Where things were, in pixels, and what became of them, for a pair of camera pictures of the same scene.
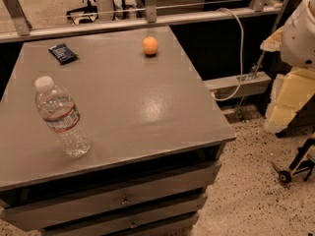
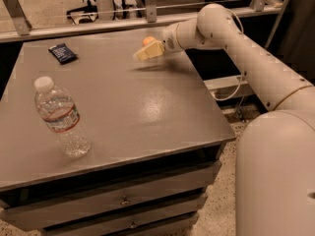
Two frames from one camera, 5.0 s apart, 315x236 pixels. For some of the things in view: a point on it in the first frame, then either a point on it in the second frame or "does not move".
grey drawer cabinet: x=156 y=138 does not move
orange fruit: x=150 y=45 does not move
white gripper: x=300 y=38 → x=168 y=40
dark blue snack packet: x=63 y=53 does not move
